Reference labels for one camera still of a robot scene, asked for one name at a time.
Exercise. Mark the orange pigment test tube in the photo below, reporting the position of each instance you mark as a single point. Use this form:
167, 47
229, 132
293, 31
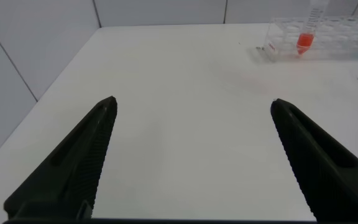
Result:
304, 40

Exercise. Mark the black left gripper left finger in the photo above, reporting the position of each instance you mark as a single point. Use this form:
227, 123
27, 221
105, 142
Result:
70, 168

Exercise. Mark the clear acrylic test tube rack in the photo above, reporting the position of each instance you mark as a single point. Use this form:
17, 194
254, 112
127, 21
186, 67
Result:
337, 43

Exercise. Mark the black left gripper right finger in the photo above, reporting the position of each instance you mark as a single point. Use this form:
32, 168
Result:
331, 177

